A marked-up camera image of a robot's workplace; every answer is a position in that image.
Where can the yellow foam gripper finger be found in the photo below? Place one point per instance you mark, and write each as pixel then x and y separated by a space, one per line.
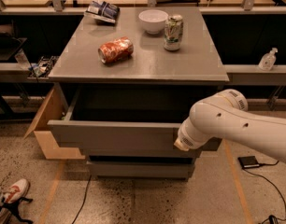
pixel 179 145

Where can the grey top drawer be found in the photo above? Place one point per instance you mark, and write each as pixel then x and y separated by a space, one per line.
pixel 118 136

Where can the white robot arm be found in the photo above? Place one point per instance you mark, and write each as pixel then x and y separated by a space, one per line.
pixel 225 115

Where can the black foot pedal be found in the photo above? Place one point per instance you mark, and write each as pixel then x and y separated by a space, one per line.
pixel 248 162

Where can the grey lower drawers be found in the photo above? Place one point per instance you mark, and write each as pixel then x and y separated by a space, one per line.
pixel 170 164

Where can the grey cabinet table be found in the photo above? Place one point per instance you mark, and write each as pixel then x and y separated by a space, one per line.
pixel 154 84

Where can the grey side shelf right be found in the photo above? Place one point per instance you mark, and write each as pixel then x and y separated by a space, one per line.
pixel 250 74

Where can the grey side shelf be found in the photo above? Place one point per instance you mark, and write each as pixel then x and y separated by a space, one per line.
pixel 16 73
pixel 250 74

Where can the crushed orange soda can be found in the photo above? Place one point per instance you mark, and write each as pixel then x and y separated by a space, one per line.
pixel 115 50

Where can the green white soda can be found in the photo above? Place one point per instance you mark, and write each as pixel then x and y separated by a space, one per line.
pixel 173 32

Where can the clear sanitizer pump bottle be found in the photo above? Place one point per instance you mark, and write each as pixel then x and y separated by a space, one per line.
pixel 268 60

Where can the white bowl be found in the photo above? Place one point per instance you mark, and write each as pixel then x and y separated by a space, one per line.
pixel 152 20

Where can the cardboard box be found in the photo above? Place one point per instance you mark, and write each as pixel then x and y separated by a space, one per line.
pixel 51 108

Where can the blue chip bag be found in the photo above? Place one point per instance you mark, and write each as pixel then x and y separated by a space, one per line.
pixel 103 11

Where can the white red sneaker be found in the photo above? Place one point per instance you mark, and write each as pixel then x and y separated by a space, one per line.
pixel 16 191

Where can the black tripod stand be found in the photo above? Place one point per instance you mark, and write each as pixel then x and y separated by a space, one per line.
pixel 14 209

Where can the grey side shelf left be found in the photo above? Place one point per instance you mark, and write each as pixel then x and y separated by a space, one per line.
pixel 16 73

